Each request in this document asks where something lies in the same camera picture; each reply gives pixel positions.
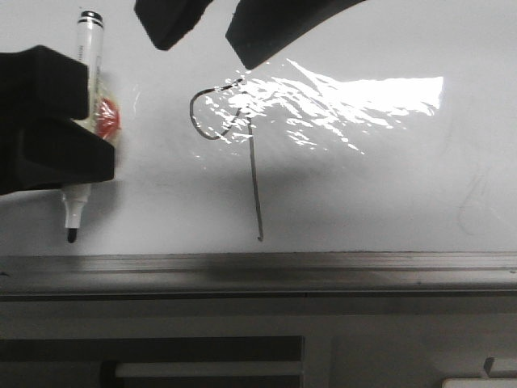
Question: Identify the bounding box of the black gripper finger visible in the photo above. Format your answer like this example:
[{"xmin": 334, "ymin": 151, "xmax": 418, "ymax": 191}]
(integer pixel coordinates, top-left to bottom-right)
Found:
[
  {"xmin": 225, "ymin": 0, "xmax": 358, "ymax": 70},
  {"xmin": 1, "ymin": 45, "xmax": 90, "ymax": 120},
  {"xmin": 134, "ymin": 0, "xmax": 212, "ymax": 51},
  {"xmin": 1, "ymin": 117, "xmax": 116, "ymax": 195}
]

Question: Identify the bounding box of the white black-tipped whiteboard marker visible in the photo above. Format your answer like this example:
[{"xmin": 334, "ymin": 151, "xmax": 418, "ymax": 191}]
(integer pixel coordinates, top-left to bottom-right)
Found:
[{"xmin": 62, "ymin": 11, "xmax": 104, "ymax": 243}]

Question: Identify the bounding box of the red round magnet with tape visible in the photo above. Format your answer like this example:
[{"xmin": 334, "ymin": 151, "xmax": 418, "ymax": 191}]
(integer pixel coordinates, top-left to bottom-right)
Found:
[{"xmin": 90, "ymin": 74, "xmax": 122, "ymax": 147}]

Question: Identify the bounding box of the dark grey cabinet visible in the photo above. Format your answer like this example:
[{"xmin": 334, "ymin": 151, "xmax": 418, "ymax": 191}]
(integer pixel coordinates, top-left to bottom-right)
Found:
[{"xmin": 1, "ymin": 295, "xmax": 516, "ymax": 387}]

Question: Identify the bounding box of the white whiteboard with aluminium frame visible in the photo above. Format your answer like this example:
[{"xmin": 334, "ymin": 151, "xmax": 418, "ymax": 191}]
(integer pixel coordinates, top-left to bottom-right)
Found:
[{"xmin": 1, "ymin": 1, "xmax": 516, "ymax": 299}]

